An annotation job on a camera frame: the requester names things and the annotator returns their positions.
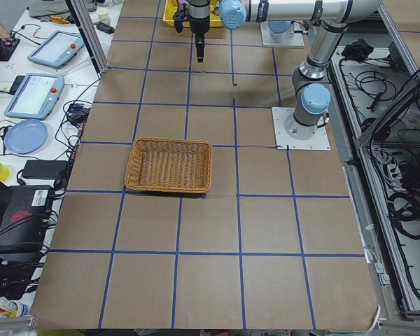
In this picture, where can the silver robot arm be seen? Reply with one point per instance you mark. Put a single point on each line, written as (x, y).
(313, 98)

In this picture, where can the black computer box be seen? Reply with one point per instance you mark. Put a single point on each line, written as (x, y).
(24, 215)

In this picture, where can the blue plastic plate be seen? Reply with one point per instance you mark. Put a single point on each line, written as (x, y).
(26, 137)

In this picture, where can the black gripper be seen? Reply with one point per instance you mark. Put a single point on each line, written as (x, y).
(199, 25)

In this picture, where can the black power adapter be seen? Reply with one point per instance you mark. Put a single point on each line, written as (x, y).
(43, 169)

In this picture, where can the brown wicker basket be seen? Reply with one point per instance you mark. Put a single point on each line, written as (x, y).
(169, 165)

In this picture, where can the blue teach pendant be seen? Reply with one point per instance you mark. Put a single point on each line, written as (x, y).
(36, 96)
(57, 50)

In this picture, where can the lower blue teach pendant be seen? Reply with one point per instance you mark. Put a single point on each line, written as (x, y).
(36, 96)

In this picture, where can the upper blue teach pendant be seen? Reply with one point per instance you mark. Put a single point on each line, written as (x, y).
(57, 50)

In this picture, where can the aluminium frame post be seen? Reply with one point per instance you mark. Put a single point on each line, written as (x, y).
(88, 32)

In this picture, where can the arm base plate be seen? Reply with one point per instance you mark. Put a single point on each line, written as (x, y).
(289, 135)
(282, 34)

